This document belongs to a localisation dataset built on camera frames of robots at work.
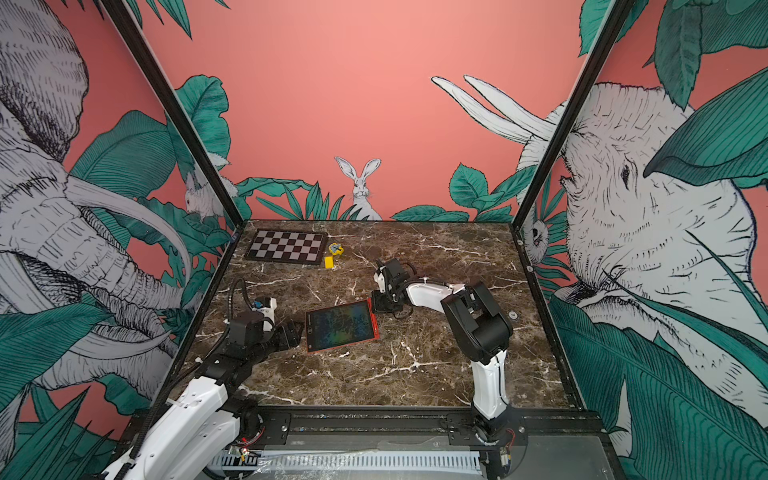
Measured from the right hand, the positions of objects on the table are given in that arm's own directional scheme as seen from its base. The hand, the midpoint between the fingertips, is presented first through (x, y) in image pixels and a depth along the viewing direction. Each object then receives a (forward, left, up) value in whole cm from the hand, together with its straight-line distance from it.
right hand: (369, 303), depth 95 cm
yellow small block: (+17, +16, -2) cm, 23 cm away
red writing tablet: (-7, +9, -2) cm, 11 cm away
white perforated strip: (-41, +2, -2) cm, 42 cm away
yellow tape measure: (+24, +15, -1) cm, 28 cm away
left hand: (-10, +20, +6) cm, 23 cm away
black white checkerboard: (+24, +32, 0) cm, 40 cm away
